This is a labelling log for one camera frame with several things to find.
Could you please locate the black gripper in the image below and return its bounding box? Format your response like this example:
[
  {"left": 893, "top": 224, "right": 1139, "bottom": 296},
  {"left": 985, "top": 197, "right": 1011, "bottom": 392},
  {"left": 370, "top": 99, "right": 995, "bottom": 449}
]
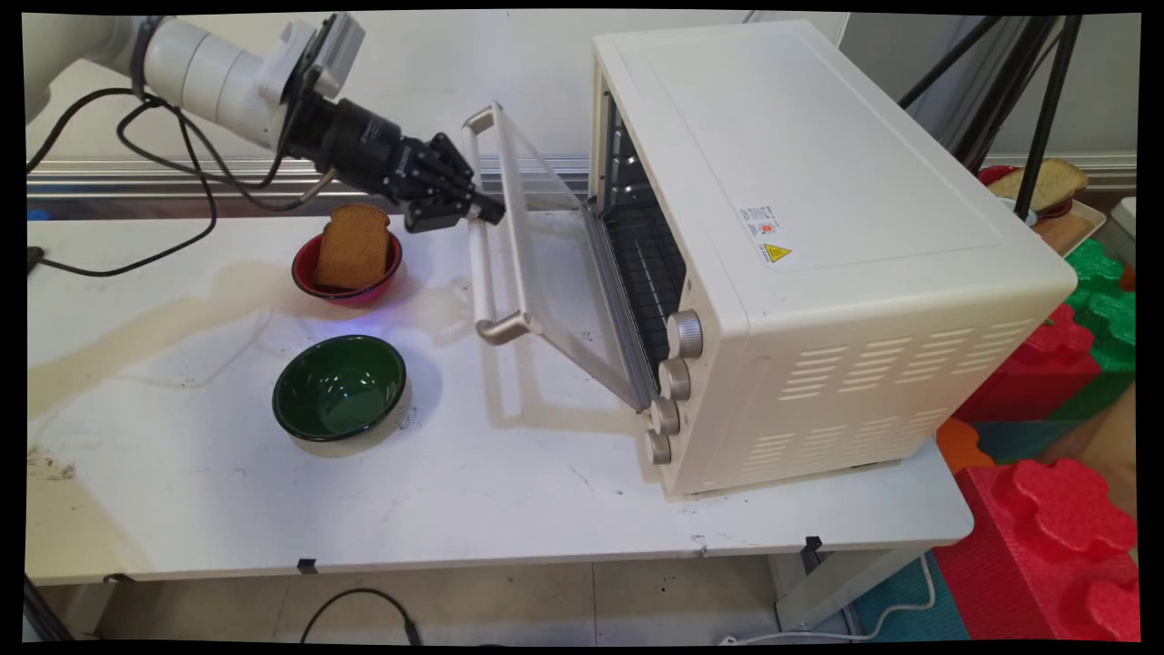
[{"left": 291, "top": 96, "right": 507, "bottom": 234}]

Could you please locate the glass oven door with handle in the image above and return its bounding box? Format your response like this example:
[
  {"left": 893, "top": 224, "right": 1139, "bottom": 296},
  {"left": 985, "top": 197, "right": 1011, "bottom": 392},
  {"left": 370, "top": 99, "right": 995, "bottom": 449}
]
[{"left": 459, "top": 100, "right": 656, "bottom": 412}]

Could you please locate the brown bread slice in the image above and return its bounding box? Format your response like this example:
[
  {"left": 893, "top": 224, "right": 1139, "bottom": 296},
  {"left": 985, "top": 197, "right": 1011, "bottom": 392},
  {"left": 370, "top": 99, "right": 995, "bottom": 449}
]
[{"left": 314, "top": 203, "right": 392, "bottom": 290}]

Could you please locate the red bowl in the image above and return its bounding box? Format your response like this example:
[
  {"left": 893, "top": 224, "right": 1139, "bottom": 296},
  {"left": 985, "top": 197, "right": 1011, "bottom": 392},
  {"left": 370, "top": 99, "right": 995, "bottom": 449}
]
[{"left": 291, "top": 227, "right": 404, "bottom": 307}]

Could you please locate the green bowl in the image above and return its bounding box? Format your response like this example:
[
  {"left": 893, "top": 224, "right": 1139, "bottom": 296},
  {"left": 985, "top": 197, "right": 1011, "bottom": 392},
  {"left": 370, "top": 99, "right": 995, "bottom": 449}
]
[{"left": 272, "top": 335, "right": 408, "bottom": 443}]

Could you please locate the cream toaster oven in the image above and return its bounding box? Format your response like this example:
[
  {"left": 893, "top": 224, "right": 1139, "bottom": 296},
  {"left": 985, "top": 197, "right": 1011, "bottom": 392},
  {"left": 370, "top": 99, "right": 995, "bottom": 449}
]
[{"left": 587, "top": 20, "right": 1079, "bottom": 499}]

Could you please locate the white table leg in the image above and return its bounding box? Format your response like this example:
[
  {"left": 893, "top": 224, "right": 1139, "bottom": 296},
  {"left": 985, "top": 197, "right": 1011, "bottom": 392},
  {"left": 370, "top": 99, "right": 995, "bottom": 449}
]
[{"left": 771, "top": 544, "right": 930, "bottom": 634}]

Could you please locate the red plate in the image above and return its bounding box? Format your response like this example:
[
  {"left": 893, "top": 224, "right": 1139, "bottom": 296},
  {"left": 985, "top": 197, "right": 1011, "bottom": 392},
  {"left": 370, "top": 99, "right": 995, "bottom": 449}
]
[{"left": 978, "top": 164, "right": 1076, "bottom": 221}]

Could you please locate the orange foam piece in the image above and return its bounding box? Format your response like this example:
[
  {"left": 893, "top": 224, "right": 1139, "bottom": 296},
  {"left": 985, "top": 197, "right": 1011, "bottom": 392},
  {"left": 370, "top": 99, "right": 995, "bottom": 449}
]
[{"left": 935, "top": 416, "right": 998, "bottom": 476}]

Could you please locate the light toast slice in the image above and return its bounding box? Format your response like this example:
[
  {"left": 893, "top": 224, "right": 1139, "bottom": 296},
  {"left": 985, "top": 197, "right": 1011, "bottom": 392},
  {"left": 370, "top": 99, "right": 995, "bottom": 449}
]
[{"left": 987, "top": 158, "right": 1089, "bottom": 212}]

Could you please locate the black tripod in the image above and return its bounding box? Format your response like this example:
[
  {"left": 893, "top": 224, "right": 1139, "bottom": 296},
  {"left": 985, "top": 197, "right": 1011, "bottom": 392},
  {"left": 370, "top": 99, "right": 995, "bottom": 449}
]
[{"left": 898, "top": 14, "right": 1085, "bottom": 221}]

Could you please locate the small red foam block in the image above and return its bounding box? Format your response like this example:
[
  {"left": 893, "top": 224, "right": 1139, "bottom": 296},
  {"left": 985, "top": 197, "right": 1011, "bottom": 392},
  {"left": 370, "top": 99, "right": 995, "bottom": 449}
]
[{"left": 953, "top": 305, "right": 1103, "bottom": 425}]

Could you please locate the blue floor mat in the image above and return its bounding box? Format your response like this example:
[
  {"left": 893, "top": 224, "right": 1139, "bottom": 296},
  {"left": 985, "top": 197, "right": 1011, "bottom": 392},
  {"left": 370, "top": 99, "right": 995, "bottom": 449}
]
[{"left": 848, "top": 553, "right": 970, "bottom": 643}]

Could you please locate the beige tray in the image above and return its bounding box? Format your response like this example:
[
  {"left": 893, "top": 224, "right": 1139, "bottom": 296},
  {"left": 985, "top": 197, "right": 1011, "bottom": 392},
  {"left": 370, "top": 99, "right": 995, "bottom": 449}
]
[{"left": 1028, "top": 198, "right": 1108, "bottom": 257}]

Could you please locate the green foam block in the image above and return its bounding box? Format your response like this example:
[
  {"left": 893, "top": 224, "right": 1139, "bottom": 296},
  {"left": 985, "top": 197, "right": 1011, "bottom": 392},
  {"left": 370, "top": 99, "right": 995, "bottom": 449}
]
[{"left": 1062, "top": 238, "right": 1138, "bottom": 376}]

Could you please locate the large red foam block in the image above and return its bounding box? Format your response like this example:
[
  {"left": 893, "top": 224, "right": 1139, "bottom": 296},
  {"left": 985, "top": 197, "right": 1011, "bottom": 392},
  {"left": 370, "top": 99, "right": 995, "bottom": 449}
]
[{"left": 932, "top": 458, "right": 1140, "bottom": 643}]

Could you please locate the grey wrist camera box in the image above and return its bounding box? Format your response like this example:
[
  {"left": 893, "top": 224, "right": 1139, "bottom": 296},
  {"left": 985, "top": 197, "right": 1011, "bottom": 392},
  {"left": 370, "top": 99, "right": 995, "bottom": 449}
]
[{"left": 277, "top": 11, "right": 366, "bottom": 101}]

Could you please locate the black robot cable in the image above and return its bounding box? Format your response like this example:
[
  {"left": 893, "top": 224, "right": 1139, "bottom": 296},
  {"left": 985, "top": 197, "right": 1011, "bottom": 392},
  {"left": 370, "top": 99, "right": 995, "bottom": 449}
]
[
  {"left": 25, "top": 86, "right": 339, "bottom": 213},
  {"left": 32, "top": 100, "right": 219, "bottom": 278}
]

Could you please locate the wire oven rack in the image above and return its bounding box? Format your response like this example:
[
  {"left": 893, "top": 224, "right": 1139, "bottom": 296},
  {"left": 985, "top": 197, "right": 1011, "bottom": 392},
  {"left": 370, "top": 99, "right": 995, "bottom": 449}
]
[{"left": 605, "top": 207, "right": 687, "bottom": 365}]

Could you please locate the aluminium rail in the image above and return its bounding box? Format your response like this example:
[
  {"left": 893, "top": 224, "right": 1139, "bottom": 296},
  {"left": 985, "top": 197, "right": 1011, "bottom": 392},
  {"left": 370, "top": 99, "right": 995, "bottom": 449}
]
[{"left": 27, "top": 155, "right": 592, "bottom": 203}]

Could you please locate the black floor cable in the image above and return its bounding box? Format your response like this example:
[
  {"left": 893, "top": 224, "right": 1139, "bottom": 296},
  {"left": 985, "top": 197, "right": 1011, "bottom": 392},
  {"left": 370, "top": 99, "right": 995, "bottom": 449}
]
[{"left": 300, "top": 588, "right": 425, "bottom": 647}]

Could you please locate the white floor cable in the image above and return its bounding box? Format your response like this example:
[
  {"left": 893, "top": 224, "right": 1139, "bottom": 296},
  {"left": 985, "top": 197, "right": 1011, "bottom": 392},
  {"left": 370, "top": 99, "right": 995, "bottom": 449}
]
[{"left": 723, "top": 553, "right": 939, "bottom": 646}]

